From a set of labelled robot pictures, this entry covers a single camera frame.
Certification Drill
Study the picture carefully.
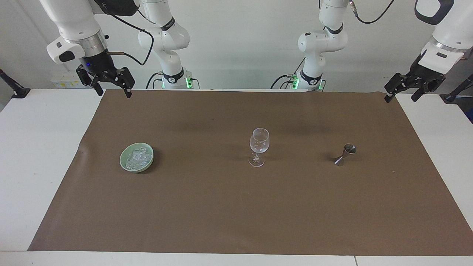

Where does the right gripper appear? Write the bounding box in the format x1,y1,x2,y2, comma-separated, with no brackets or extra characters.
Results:
76,49,136,99

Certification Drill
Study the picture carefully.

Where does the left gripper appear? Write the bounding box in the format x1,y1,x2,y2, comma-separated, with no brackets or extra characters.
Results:
384,54,446,103

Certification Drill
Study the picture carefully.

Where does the clear ice cube pile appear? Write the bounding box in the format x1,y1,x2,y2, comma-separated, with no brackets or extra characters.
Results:
126,147,153,171

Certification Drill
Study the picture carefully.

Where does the clear wine glass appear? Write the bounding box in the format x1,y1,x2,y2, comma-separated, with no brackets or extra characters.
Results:
249,128,270,167

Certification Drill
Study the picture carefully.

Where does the black stand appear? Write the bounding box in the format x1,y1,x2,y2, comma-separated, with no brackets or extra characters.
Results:
0,68,31,99
439,73,473,105

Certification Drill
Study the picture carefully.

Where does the green ceramic bowl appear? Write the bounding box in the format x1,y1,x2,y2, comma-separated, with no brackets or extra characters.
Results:
119,143,154,173

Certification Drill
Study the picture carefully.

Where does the metal jigger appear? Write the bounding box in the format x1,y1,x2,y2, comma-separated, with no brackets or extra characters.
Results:
334,144,357,166

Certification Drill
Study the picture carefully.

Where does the white wall socket strip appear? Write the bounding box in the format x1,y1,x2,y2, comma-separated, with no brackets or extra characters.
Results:
51,75,81,88

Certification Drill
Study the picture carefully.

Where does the black cable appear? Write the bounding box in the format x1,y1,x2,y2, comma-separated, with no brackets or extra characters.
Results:
349,0,395,25
270,57,307,89
146,72,164,89
94,0,154,67

